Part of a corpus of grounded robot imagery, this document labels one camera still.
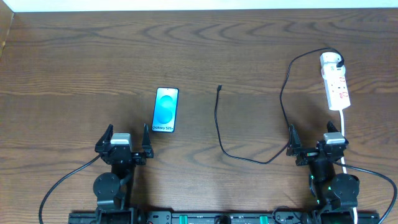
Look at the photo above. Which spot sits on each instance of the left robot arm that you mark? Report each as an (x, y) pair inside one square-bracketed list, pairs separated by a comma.
[(113, 189)]

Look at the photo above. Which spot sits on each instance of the white USB charger plug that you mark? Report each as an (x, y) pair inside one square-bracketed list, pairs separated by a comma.
[(331, 62)]

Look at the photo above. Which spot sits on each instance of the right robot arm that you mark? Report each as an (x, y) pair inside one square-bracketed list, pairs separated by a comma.
[(336, 193)]

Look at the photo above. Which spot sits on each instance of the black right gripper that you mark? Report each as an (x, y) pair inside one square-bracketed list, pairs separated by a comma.
[(318, 154)]

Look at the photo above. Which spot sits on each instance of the blue screen Galaxy smartphone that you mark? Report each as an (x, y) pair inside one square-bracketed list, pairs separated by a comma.
[(165, 109)]

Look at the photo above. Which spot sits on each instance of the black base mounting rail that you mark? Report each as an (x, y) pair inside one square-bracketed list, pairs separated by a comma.
[(199, 217)]

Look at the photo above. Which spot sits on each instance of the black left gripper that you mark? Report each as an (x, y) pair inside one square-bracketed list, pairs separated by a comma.
[(122, 156)]

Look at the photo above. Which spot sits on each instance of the white power strip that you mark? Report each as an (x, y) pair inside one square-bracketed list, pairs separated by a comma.
[(336, 91)]

